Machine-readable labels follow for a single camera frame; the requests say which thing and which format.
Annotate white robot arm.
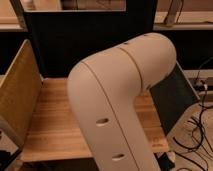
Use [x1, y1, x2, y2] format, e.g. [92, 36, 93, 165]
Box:
[67, 33, 176, 171]

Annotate black back panel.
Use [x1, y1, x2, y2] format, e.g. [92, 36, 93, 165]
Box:
[24, 0, 157, 77]

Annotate dark right side panel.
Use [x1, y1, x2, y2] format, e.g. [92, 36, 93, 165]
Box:
[150, 63, 200, 136]

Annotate wooden left side panel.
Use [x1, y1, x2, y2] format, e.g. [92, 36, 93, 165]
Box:
[0, 40, 42, 148]

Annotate power strip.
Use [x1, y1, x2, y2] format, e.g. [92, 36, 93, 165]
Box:
[194, 78, 213, 92]

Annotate black floor cables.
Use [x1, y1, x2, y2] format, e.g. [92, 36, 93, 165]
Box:
[172, 56, 213, 171]

